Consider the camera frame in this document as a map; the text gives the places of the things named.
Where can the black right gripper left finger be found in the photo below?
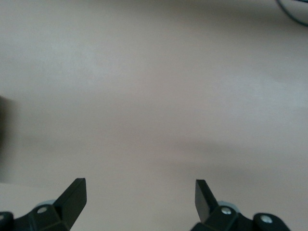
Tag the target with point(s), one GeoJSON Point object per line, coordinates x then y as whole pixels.
{"type": "Point", "coordinates": [72, 202]}

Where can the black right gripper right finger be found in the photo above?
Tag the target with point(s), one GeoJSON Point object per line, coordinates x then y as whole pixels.
{"type": "Point", "coordinates": [204, 204]}

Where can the black plastic box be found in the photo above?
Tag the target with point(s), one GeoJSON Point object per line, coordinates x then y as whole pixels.
{"type": "Point", "coordinates": [3, 120]}

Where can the table cover sheet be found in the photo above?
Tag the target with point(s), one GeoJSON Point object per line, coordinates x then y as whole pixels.
{"type": "Point", "coordinates": [154, 96]}

